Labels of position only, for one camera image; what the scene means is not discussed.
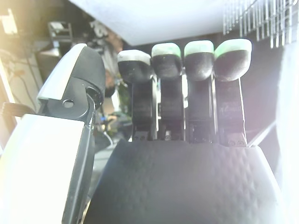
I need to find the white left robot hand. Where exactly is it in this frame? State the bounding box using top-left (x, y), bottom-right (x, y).
top-left (0, 39), bottom-right (288, 224)

